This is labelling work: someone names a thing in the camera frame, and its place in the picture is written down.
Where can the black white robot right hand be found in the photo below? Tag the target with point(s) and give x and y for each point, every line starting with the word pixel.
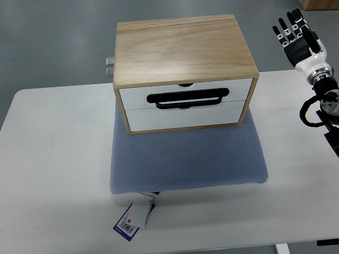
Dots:
pixel 303 48

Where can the black drawer handle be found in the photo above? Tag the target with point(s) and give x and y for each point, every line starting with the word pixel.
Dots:
pixel 188 98

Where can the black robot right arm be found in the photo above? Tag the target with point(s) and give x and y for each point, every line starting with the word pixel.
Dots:
pixel 326 93

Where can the wooden drawer cabinet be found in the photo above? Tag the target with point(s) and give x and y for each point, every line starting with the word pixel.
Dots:
pixel 182 52

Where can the wooden box in corner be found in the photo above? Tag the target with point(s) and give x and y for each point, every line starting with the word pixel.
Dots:
pixel 319 5

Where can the blue mesh cushion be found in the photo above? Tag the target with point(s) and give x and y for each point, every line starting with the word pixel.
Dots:
pixel 169 161

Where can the black table control panel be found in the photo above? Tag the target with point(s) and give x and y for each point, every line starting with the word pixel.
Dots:
pixel 328 242

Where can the white table leg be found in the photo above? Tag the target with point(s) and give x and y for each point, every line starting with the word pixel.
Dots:
pixel 282 248

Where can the grey clamp upper knob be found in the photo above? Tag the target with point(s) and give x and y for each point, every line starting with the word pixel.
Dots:
pixel 109 61

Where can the white blue product tag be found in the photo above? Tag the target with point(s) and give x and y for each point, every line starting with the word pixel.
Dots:
pixel 136 215

